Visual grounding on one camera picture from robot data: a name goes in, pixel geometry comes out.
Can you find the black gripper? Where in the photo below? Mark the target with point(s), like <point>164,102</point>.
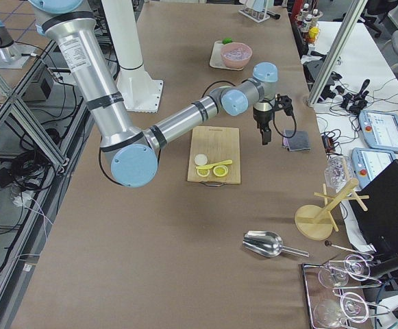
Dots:
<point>263,120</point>

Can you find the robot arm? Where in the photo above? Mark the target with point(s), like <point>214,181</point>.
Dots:
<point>129,149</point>

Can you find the clear crystal glass bowl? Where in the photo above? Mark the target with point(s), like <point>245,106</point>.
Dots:
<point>338,172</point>

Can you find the pink bowl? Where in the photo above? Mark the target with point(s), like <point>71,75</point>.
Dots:
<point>235,64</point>

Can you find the clear ice cubes pile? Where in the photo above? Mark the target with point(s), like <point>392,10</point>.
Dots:
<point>238,54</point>

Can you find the metal ice scoop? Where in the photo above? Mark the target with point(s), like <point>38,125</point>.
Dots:
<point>268,244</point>

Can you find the grey folded cloth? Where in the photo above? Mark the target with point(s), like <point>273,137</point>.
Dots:
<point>299,142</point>

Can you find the yellow plastic knife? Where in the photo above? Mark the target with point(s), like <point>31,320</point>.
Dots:
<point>210,166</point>

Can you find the bamboo cutting board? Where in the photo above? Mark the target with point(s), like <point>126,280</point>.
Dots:
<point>217,144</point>

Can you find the stacked lemon slices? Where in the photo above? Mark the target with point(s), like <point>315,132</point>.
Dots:
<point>220,170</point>

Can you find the single lemon slice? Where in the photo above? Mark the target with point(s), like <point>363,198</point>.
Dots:
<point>203,173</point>

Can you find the beige rabbit tray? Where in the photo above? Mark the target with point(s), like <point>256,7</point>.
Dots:
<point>216,61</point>

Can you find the wooden mug tree stand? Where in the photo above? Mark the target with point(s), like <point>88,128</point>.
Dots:
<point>317,222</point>

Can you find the green lime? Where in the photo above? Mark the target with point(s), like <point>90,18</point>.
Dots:
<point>226,41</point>

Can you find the lower teach pendant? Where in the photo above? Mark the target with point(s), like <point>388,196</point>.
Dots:
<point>368,163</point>

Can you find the teach pendant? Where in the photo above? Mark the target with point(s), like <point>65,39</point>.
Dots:
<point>368,163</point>
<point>379,129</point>

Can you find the upper teach pendant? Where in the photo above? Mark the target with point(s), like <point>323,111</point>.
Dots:
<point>379,129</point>

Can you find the black monitor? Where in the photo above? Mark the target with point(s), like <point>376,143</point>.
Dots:
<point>379,224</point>

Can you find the upper wine glass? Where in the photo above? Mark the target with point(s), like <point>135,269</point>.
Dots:
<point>336,273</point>

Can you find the wine glass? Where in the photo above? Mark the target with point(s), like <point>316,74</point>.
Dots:
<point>336,273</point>
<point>345,312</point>

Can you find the lower wine glass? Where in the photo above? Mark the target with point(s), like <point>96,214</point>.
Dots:
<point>345,312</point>

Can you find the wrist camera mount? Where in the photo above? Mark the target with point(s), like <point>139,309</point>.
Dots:
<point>284,102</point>

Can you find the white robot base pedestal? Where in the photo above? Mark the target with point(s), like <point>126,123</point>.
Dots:
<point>141,93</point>

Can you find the aluminium frame post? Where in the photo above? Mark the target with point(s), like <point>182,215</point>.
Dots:
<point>344,32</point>

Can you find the wire glass rack tray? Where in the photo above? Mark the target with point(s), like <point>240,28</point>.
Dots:
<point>315,292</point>

